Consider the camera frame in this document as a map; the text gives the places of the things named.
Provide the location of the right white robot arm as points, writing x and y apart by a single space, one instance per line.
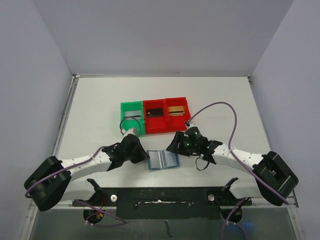
274 179

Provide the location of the black card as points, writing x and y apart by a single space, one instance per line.
154 112

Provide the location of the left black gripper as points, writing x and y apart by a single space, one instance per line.
136 152

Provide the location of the green plastic bin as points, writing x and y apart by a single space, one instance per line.
131 122

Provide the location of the gold card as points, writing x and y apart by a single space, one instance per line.
176 110

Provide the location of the silver VIP card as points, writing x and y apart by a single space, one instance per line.
133 113

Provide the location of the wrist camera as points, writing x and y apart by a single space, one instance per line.
192 131
131 131

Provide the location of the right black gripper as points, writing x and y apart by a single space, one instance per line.
178 144

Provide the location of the aluminium frame rail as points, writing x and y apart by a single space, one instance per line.
33 205

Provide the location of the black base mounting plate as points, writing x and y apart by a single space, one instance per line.
163 203

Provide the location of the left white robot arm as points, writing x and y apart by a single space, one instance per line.
47 185

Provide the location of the red plastic bin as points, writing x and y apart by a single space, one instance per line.
177 123
155 119

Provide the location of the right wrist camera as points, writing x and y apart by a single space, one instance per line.
192 131

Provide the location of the blue leather card holder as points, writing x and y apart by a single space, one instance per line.
162 160

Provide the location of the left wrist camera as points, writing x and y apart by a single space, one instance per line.
131 131

